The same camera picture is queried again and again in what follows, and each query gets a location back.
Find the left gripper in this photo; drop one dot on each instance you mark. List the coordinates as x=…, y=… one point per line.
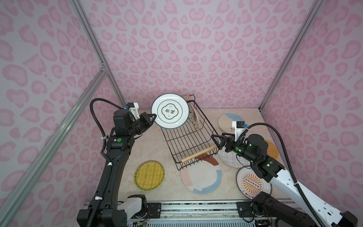
x=148, y=123

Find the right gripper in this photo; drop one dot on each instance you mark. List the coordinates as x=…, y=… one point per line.
x=229, y=141

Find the white green-rimmed plate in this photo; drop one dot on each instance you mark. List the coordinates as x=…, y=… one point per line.
x=172, y=111

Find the black wire dish rack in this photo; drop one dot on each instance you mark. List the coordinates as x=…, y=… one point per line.
x=186, y=144

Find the star patterned plate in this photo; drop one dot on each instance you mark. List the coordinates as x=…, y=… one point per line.
x=193, y=117

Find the yellow striped plate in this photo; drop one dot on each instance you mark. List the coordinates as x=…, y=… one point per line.
x=149, y=175

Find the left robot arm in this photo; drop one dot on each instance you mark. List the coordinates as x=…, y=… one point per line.
x=104, y=209

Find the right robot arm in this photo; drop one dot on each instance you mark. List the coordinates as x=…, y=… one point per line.
x=315, y=211

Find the white plaid plate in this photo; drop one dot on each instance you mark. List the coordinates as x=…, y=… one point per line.
x=232, y=159

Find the cream blue plate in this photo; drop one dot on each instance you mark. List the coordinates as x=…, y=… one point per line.
x=225, y=122

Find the large pink blue plate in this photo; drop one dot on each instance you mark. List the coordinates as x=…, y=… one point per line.
x=203, y=177

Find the orange sunburst plate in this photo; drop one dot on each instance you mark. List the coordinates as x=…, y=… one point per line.
x=250, y=185

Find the orange woven plate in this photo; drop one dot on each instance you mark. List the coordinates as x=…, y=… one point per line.
x=272, y=150

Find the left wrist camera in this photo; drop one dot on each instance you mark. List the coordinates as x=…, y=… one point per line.
x=133, y=108

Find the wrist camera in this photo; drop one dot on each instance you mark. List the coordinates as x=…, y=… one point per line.
x=240, y=129
x=133, y=108

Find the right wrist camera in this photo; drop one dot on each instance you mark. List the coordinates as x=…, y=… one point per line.
x=240, y=129

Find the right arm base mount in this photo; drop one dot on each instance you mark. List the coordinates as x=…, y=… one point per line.
x=244, y=209

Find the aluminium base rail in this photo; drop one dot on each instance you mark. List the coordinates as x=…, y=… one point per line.
x=220, y=213

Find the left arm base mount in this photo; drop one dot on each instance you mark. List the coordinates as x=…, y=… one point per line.
x=153, y=211

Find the aluminium frame strut right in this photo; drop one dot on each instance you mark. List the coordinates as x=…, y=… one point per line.
x=306, y=25

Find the aluminium frame strut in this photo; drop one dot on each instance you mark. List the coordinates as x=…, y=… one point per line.
x=52, y=66
x=306, y=25

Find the aluminium frame strut left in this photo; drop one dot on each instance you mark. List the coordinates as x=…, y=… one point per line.
x=52, y=66

